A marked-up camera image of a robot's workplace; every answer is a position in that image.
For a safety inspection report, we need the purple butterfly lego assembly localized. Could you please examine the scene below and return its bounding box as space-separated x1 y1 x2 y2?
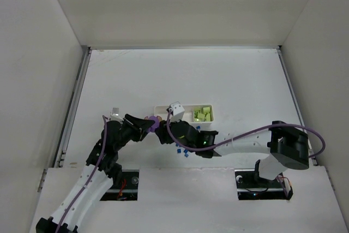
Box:
145 116 163 133

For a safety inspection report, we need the lime green lego brick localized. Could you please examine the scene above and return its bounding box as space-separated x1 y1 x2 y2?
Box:
193 108 206 122
202 106 213 122

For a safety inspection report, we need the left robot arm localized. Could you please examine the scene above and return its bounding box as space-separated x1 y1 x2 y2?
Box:
35 114 157 232

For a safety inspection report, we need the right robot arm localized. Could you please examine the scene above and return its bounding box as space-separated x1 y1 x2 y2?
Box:
154 120 309 180

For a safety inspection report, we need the white divided container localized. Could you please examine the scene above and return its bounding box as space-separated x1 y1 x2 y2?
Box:
154 103 215 132

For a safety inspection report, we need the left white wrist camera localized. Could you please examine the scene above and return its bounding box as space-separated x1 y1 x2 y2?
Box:
110 107 122 122

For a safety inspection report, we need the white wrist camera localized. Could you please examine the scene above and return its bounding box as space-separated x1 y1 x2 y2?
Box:
110 107 122 122
166 101 185 122

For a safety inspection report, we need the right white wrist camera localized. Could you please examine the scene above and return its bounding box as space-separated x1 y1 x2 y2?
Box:
166 101 185 122

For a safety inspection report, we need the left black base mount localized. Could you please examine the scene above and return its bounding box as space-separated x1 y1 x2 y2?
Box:
100 170 139 201

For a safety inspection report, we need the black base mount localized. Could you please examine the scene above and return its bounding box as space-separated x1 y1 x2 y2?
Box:
100 170 139 201
234 169 293 201

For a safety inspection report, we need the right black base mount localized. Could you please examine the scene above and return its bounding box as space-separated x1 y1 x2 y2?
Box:
234 169 293 201

